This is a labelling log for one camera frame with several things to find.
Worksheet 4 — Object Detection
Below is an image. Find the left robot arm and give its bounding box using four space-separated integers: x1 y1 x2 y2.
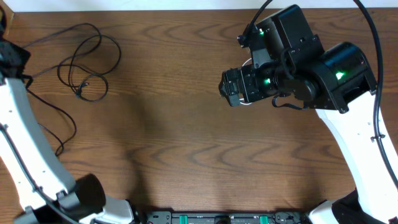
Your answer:
1 39 134 223

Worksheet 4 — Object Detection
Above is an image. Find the white USB cable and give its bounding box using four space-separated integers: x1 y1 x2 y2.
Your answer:
238 57 253 106

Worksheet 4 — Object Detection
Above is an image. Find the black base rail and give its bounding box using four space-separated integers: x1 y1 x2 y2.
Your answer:
132 205 311 224

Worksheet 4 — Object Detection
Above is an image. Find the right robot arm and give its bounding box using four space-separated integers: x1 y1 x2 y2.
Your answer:
219 5 397 223

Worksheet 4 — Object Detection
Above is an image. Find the short black USB cable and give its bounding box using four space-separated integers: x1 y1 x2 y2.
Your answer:
26 88 78 157

